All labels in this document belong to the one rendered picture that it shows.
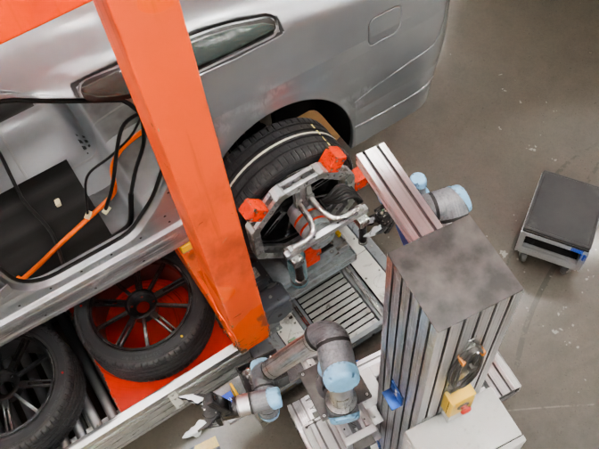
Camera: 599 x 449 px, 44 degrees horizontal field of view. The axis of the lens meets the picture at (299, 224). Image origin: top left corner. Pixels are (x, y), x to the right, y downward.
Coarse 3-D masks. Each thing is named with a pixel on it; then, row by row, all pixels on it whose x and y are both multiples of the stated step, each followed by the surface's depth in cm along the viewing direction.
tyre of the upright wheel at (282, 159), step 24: (288, 120) 326; (312, 120) 335; (240, 144) 321; (264, 144) 318; (288, 144) 317; (312, 144) 319; (336, 144) 331; (240, 168) 318; (264, 168) 313; (288, 168) 314; (240, 192) 318; (264, 192) 317; (240, 216) 321; (288, 240) 361
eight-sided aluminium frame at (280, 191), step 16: (304, 176) 318; (320, 176) 316; (336, 176) 325; (352, 176) 332; (272, 192) 313; (288, 192) 312; (272, 208) 314; (336, 208) 357; (256, 224) 319; (256, 240) 326; (256, 256) 339; (272, 256) 346
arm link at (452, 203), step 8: (456, 184) 290; (432, 192) 288; (440, 192) 287; (448, 192) 286; (456, 192) 286; (464, 192) 286; (440, 200) 285; (448, 200) 285; (456, 200) 285; (464, 200) 285; (440, 208) 285; (448, 208) 285; (456, 208) 285; (464, 208) 287; (440, 216) 287; (448, 216) 286; (456, 216) 286
